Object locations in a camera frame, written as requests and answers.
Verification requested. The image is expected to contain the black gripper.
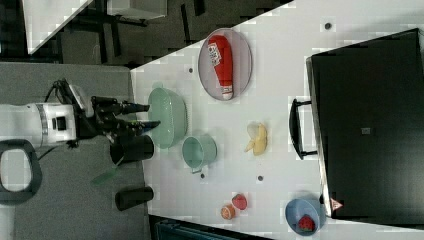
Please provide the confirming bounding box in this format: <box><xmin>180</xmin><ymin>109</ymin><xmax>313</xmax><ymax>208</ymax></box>
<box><xmin>75</xmin><ymin>96</ymin><xmax>161</xmax><ymax>144</ymax></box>

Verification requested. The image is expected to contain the peeled toy banana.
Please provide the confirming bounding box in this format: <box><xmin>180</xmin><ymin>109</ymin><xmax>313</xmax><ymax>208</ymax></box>
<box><xmin>245</xmin><ymin>123</ymin><xmax>267</xmax><ymax>156</ymax></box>

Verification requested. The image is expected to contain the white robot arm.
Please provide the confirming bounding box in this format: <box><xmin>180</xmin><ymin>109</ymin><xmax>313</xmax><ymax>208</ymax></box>
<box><xmin>1</xmin><ymin>96</ymin><xmax>161</xmax><ymax>206</ymax></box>

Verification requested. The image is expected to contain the green mug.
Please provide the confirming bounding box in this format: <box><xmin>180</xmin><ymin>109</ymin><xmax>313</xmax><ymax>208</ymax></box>
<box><xmin>182</xmin><ymin>134</ymin><xmax>217</xmax><ymax>174</ymax></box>

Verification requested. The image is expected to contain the black utensil cup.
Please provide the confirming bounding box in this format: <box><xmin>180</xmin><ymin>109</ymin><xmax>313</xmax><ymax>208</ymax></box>
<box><xmin>110</xmin><ymin>135</ymin><xmax>154</xmax><ymax>165</ymax></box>

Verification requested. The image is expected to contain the green colander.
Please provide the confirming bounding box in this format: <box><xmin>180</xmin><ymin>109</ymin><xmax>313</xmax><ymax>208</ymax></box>
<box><xmin>148</xmin><ymin>82</ymin><xmax>188</xmax><ymax>149</ymax></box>

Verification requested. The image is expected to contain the green spatula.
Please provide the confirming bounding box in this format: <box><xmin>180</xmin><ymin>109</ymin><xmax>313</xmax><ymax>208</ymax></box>
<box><xmin>91</xmin><ymin>158</ymin><xmax>123</xmax><ymax>186</ymax></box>

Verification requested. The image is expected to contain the black cylinder cup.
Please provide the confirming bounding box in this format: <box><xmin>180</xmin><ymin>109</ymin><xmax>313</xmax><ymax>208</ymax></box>
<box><xmin>115</xmin><ymin>186</ymin><xmax>154</xmax><ymax>211</ymax></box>

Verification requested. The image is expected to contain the red ketchup bottle toy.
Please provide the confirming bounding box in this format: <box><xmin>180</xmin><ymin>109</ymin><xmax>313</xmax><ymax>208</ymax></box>
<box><xmin>207</xmin><ymin>35</ymin><xmax>234</xmax><ymax>100</ymax></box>

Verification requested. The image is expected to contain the grey round plate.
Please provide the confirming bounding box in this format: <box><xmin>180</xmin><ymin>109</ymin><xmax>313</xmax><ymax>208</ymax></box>
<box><xmin>198</xmin><ymin>28</ymin><xmax>252</xmax><ymax>101</ymax></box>

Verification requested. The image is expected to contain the white background table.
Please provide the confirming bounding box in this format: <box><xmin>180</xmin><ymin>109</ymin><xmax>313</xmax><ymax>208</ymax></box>
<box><xmin>21</xmin><ymin>0</ymin><xmax>93</xmax><ymax>55</ymax></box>

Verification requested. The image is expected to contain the red toy strawberry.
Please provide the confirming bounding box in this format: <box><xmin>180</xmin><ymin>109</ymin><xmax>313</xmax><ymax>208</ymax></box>
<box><xmin>232</xmin><ymin>194</ymin><xmax>247</xmax><ymax>210</ymax></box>

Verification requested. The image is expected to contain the orange slice toy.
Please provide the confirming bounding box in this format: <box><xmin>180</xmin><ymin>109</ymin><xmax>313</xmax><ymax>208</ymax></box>
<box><xmin>220</xmin><ymin>204</ymin><xmax>235</xmax><ymax>220</ymax></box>

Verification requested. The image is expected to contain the blue bowl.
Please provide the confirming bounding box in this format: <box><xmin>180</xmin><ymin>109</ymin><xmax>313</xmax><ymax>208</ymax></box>
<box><xmin>285</xmin><ymin>199</ymin><xmax>326</xmax><ymax>237</ymax></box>

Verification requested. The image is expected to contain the black toaster oven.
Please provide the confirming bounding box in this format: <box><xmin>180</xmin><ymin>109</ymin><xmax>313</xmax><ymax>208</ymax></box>
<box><xmin>305</xmin><ymin>29</ymin><xmax>424</xmax><ymax>229</ymax></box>

